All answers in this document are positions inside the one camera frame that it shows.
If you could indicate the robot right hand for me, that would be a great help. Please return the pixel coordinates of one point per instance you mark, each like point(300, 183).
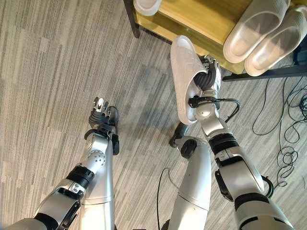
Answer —
point(206, 80)

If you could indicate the dark robot right foot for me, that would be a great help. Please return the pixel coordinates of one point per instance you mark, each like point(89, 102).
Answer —
point(178, 134)

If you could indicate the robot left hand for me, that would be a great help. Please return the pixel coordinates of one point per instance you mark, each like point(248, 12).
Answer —
point(98, 116)

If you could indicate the wooden shoe rack black frame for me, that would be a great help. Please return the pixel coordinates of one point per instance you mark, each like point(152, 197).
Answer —
point(204, 19)

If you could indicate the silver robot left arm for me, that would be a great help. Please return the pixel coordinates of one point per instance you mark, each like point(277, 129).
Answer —
point(96, 157)

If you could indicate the silver robot right leg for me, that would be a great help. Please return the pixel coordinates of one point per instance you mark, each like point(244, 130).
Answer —
point(196, 179)

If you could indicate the white slipper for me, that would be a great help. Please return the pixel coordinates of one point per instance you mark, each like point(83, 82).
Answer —
point(146, 6)
point(183, 62)
point(254, 28)
point(275, 45)

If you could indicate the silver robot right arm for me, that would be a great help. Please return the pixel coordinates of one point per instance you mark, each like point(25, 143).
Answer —
point(239, 172)

